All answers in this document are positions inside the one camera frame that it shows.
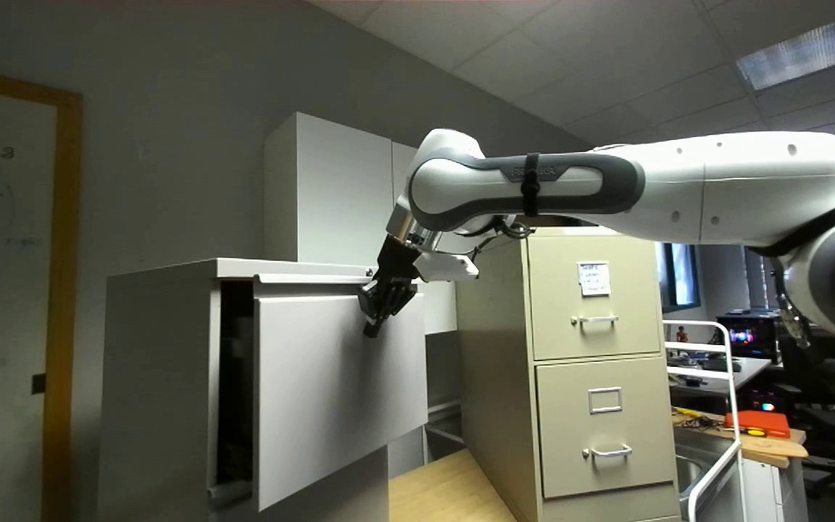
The white tubular metal frame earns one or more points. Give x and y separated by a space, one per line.
729 386

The beige metal file cabinet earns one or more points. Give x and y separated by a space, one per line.
495 386

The beige drawer with paper note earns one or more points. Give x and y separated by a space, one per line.
595 338

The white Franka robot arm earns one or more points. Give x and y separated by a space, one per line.
747 185

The white wall cabinet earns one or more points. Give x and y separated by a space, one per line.
332 193

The white handwritten paper note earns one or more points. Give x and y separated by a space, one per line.
595 279

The black device with purple light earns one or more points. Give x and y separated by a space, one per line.
753 338

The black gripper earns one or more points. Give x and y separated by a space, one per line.
397 263

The wood framed whiteboard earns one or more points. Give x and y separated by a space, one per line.
2 301

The dark computer monitor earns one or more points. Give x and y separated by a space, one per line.
679 277

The metal label holder frame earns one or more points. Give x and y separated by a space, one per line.
603 402

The grey metal file cabinet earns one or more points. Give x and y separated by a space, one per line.
158 386

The ceiling light panel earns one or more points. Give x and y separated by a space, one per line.
803 50

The beige drawer with label holder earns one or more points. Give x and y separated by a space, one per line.
609 431

